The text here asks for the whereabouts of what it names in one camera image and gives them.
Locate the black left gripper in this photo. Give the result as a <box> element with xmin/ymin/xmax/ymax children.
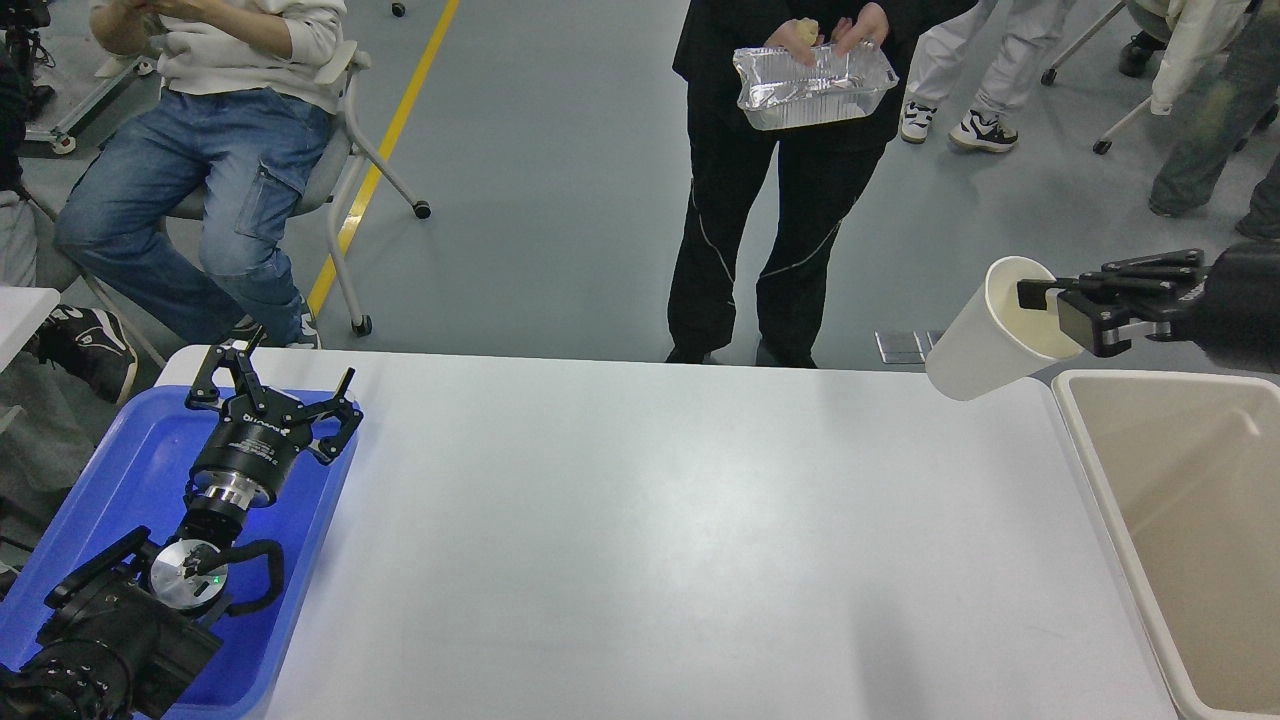
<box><xmin>182</xmin><ymin>343</ymin><xmax>362</xmax><ymax>510</ymax></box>

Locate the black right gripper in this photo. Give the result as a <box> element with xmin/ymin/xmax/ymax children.
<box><xmin>1018</xmin><ymin>241</ymin><xmax>1279</xmax><ymax>373</ymax></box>

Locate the white paper cup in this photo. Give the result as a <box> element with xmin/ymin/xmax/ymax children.
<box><xmin>925</xmin><ymin>256</ymin><xmax>1083</xmax><ymax>401</ymax></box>

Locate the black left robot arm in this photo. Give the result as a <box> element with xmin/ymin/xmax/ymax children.
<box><xmin>3</xmin><ymin>347</ymin><xmax>364</xmax><ymax>719</ymax></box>

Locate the white chair at right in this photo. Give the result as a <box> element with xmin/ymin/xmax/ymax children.
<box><xmin>1039</xmin><ymin>1</ymin><xmax>1172</xmax><ymax>156</ymax></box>

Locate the blue plastic tray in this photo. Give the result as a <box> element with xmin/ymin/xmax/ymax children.
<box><xmin>1</xmin><ymin>386</ymin><xmax>357</xmax><ymax>719</ymax></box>

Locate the beige plastic bin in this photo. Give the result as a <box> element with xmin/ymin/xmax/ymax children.
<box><xmin>1052</xmin><ymin>370</ymin><xmax>1279</xmax><ymax>719</ymax></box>

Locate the black and white sneaker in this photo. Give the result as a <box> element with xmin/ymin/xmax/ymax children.
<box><xmin>36</xmin><ymin>304</ymin><xmax>140</xmax><ymax>405</ymax></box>

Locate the seated person in jeans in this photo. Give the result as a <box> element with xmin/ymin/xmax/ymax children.
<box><xmin>55</xmin><ymin>1</ymin><xmax>347</xmax><ymax>348</ymax></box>

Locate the white rolling chair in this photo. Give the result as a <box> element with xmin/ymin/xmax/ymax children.
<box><xmin>160</xmin><ymin>40</ymin><xmax>433</xmax><ymax>337</ymax></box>

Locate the person in olive trousers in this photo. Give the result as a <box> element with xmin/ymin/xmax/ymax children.
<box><xmin>1147</xmin><ymin>1</ymin><xmax>1279</xmax><ymax>217</ymax></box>

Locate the person in black clothes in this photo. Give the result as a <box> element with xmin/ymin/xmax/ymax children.
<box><xmin>667</xmin><ymin>1</ymin><xmax>973</xmax><ymax>368</ymax></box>

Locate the aluminium foil tray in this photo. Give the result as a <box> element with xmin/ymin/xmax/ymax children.
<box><xmin>733</xmin><ymin>41</ymin><xmax>899</xmax><ymax>131</ymax></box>

